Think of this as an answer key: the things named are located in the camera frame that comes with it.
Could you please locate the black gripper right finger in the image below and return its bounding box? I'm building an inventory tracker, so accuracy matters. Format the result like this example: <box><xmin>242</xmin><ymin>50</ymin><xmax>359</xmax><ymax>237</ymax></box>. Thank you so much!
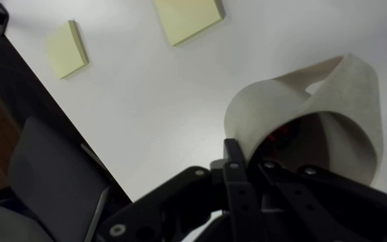
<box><xmin>256</xmin><ymin>160</ymin><xmax>387</xmax><ymax>242</ymax></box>

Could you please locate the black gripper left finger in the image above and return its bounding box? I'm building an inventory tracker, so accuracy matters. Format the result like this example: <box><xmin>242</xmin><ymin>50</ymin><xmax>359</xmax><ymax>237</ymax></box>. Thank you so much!
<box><xmin>94</xmin><ymin>139</ymin><xmax>266</xmax><ymax>242</ymax></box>

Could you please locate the white ceramic cup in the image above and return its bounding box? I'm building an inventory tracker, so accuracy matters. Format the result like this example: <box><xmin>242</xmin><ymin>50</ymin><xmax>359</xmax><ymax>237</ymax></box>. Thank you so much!
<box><xmin>223</xmin><ymin>53</ymin><xmax>384</xmax><ymax>186</ymax></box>

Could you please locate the white chair with grey seat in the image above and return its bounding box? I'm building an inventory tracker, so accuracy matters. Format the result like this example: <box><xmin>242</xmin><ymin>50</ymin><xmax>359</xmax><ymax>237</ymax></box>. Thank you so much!
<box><xmin>0</xmin><ymin>116</ymin><xmax>114</xmax><ymax>242</ymax></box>

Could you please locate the yellow sticky note pad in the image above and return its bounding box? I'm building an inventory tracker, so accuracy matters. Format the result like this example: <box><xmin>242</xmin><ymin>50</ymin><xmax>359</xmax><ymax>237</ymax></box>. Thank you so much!
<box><xmin>44</xmin><ymin>19</ymin><xmax>90</xmax><ymax>81</ymax></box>
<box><xmin>153</xmin><ymin>0</ymin><xmax>227</xmax><ymax>47</ymax></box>

